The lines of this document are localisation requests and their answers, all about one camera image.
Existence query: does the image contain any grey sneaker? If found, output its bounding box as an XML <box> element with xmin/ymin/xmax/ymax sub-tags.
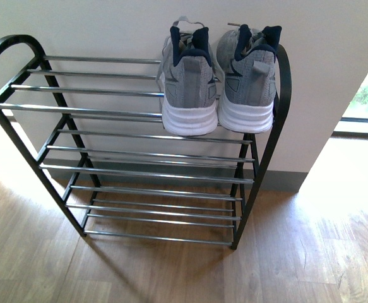
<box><xmin>216</xmin><ymin>24</ymin><xmax>282</xmax><ymax>133</ymax></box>
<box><xmin>157</xmin><ymin>16</ymin><xmax>218</xmax><ymax>136</ymax></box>

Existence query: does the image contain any black metal shoe rack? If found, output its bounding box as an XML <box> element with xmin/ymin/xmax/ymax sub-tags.
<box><xmin>0</xmin><ymin>35</ymin><xmax>292</xmax><ymax>249</ymax></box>

